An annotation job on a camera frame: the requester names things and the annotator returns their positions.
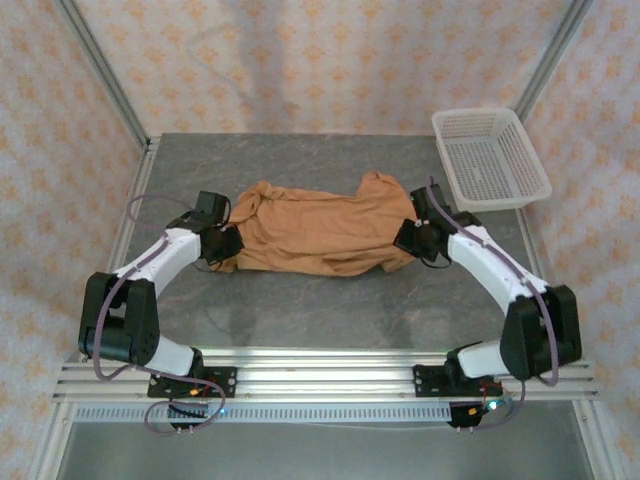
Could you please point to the orange-tan t-shirt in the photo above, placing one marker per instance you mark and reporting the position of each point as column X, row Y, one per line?
column 320, row 225

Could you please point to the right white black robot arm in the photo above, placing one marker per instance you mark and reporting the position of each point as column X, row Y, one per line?
column 490, row 265

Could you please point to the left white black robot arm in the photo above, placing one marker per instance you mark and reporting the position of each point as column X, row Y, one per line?
column 160, row 255

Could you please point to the white perforated plastic basket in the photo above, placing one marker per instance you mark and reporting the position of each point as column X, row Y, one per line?
column 492, row 160

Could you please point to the aluminium table side rail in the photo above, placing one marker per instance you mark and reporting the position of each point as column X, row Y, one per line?
column 125, row 220
column 530, row 245

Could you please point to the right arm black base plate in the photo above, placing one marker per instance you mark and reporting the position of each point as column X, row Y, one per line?
column 430, row 382

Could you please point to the aluminium mounting rail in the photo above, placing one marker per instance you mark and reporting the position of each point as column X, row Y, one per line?
column 325, row 380

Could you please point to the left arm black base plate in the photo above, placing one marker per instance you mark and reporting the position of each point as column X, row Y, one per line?
column 225, row 382

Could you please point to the aluminium frame post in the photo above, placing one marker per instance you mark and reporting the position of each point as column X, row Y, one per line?
column 550, row 55
column 100, row 65

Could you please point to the aluminium frame leg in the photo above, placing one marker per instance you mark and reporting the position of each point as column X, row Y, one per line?
column 595, row 440
column 50, row 440

